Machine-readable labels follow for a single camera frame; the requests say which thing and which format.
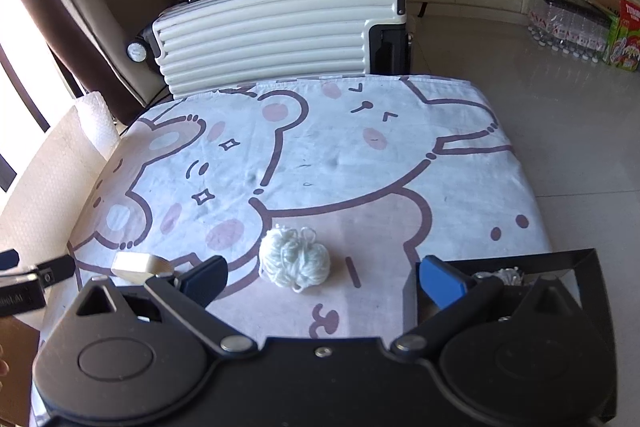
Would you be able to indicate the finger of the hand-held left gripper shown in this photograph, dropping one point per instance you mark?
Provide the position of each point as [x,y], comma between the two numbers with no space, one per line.
[7,260]
[55,273]

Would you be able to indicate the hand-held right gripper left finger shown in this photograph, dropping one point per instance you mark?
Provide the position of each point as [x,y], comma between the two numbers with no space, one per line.
[202,276]

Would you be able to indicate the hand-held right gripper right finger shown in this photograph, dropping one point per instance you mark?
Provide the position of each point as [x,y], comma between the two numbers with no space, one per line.
[440,279]

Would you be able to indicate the white mesh pouf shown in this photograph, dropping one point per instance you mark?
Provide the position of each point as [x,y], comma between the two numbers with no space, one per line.
[502,275]

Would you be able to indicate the white yarn ball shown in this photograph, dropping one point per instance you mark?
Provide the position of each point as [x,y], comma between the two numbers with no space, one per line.
[292,259]

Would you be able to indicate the black storage box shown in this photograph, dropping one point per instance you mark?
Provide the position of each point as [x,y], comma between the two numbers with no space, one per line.
[595,287]

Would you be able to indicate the person's left hand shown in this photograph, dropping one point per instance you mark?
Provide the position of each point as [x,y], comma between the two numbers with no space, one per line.
[2,367]

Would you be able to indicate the beige tape roll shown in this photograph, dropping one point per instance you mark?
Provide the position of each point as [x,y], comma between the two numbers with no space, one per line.
[132,266]

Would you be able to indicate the brown cardboard box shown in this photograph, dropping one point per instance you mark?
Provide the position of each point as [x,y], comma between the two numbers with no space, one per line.
[25,372]

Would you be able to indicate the white foam sheet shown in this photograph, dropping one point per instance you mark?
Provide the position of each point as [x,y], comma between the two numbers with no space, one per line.
[50,167]

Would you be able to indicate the cartoon printed blanket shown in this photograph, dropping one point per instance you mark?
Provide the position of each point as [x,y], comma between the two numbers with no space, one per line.
[350,167]

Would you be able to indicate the white ribbed suitcase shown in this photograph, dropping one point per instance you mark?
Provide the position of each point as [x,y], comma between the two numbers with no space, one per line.
[275,37]

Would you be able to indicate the beige curtain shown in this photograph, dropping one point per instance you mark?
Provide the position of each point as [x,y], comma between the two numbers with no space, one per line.
[110,7]

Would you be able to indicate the wrapped water bottle pack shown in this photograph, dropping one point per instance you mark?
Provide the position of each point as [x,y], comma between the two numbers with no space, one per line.
[565,24]

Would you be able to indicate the colourful printed carton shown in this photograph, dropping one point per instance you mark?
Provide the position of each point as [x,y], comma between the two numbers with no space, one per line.
[625,42]

